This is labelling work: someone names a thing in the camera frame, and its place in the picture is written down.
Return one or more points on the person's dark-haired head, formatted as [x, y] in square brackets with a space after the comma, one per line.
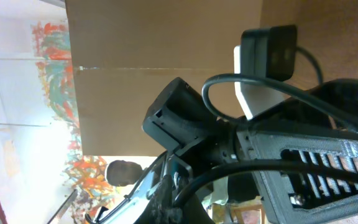
[121, 173]

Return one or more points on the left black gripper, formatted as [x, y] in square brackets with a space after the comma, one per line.
[296, 132]

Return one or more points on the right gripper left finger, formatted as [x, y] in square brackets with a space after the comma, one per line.
[160, 210]

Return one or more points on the colourful wall painting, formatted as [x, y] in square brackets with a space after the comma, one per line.
[84, 173]

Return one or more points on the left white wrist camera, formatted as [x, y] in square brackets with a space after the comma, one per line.
[264, 53]

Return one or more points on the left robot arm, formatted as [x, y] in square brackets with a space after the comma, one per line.
[198, 144]

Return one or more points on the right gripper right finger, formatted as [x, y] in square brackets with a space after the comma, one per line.
[193, 211]

